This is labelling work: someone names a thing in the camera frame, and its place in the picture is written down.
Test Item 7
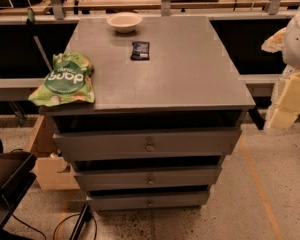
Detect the white bowl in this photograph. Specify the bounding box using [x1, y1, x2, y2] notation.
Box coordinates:
[107, 12, 143, 34]

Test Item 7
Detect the black chair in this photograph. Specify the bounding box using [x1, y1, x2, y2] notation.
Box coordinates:
[0, 151, 37, 232]

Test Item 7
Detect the grey top drawer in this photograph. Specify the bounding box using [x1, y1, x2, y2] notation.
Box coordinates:
[54, 128, 241, 162]

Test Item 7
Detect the green chips bag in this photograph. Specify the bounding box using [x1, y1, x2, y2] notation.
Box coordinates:
[28, 53, 95, 107]

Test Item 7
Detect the grey drawer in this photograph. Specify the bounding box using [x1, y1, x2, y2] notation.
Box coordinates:
[86, 190, 210, 212]
[74, 166, 221, 191]
[54, 128, 241, 162]

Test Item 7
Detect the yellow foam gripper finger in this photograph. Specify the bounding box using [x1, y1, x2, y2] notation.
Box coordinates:
[261, 28, 286, 53]
[265, 71, 300, 130]

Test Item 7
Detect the grey drawer cabinet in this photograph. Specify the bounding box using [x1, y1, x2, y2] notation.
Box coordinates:
[44, 16, 255, 198]

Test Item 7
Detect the dark blue snack packet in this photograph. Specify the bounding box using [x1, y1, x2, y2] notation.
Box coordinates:
[130, 41, 150, 60]

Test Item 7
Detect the black floor cable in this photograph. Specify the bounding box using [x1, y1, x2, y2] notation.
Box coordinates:
[3, 197, 98, 240]

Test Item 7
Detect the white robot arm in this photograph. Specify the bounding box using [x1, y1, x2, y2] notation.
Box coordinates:
[261, 10, 300, 134]

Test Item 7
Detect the wooden box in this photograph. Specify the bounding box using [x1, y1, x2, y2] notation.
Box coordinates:
[24, 115, 79, 190]

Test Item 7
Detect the grey bottom drawer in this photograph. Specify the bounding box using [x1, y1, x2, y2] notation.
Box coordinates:
[86, 190, 210, 212]

